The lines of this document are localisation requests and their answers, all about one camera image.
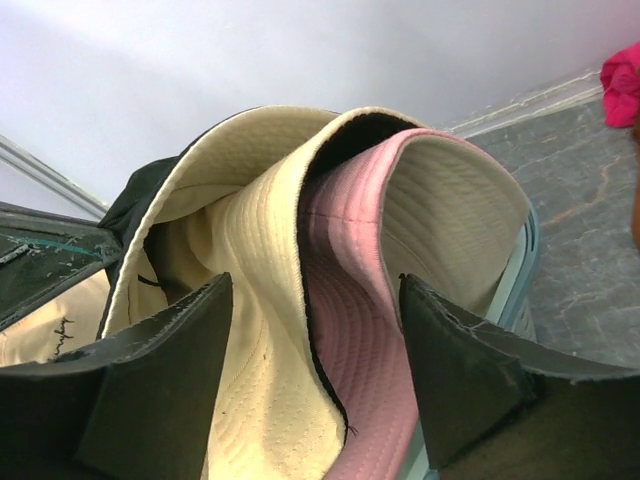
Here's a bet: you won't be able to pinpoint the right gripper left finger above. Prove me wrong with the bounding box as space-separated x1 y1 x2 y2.
1 273 233 479

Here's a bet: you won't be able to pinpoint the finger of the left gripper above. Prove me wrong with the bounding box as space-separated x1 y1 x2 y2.
1 202 120 329

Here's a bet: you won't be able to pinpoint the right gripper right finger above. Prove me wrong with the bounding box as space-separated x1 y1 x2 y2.
399 275 639 479

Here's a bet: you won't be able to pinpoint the cream bucket hat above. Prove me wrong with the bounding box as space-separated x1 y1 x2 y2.
0 264 119 369

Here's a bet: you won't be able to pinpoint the beige pink stacked hats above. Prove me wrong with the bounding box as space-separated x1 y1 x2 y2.
102 106 530 479

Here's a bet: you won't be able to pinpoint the teal plastic basket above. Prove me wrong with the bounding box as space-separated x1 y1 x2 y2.
397 207 540 480

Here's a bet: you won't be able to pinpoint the brown cloth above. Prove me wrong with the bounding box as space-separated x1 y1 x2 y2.
631 115 640 250

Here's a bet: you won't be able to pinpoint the red cloth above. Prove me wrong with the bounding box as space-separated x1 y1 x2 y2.
600 42 639 128

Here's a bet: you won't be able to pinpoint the left aluminium corner post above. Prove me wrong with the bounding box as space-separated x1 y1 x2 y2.
1 136 108 219

